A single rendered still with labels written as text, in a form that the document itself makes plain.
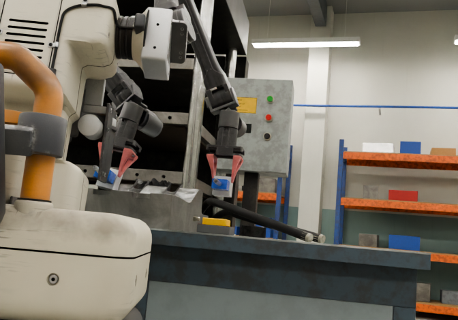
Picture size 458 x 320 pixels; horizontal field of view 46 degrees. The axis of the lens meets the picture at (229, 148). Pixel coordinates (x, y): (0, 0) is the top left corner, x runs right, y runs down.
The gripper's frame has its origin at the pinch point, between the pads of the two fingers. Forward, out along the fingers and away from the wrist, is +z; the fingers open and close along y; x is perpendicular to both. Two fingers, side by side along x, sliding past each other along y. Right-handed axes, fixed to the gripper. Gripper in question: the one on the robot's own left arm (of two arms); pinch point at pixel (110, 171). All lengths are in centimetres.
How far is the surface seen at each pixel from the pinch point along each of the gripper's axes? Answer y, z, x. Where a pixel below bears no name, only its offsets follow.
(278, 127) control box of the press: -29, -51, -78
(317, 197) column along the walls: -31, -160, -621
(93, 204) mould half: 1.1, 9.7, 0.6
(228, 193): -30.4, -4.3, -11.2
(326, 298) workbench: -62, 17, 0
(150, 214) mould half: -14.6, 8.3, 0.5
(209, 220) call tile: -31.0, 6.9, 5.4
